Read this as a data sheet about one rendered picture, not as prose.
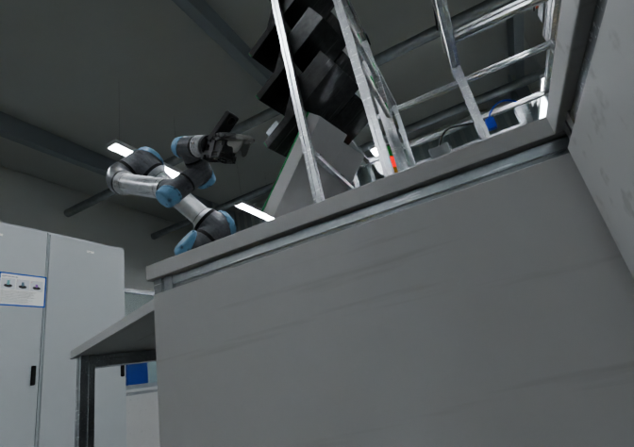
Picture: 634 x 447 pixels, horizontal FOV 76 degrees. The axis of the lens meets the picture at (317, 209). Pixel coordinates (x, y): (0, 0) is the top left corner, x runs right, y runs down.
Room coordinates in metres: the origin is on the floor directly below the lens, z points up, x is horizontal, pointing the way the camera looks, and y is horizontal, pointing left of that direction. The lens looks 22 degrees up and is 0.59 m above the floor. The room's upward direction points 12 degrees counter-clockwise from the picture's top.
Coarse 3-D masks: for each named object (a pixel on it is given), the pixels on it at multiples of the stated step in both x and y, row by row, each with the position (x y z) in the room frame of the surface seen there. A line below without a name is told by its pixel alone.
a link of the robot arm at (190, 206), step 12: (132, 156) 1.38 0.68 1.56; (144, 156) 1.40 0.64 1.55; (156, 156) 1.42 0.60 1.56; (132, 168) 1.38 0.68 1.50; (144, 168) 1.40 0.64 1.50; (156, 168) 1.41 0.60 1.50; (180, 204) 1.47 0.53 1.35; (192, 204) 1.48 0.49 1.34; (192, 216) 1.50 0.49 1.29; (204, 216) 1.48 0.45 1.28; (216, 216) 1.51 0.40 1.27; (228, 216) 1.53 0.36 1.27; (204, 228) 1.49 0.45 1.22; (216, 228) 1.50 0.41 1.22; (228, 228) 1.53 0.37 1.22
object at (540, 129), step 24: (480, 144) 0.53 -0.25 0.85; (504, 144) 0.52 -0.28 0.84; (528, 144) 0.51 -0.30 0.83; (432, 168) 0.55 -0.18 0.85; (456, 168) 0.54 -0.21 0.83; (360, 192) 0.59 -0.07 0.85; (384, 192) 0.58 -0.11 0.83; (288, 216) 0.64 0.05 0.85; (312, 216) 0.62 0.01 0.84; (336, 216) 0.62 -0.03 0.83; (216, 240) 0.69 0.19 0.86; (240, 240) 0.67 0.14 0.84; (264, 240) 0.67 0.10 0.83; (168, 264) 0.73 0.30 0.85; (192, 264) 0.71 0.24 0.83
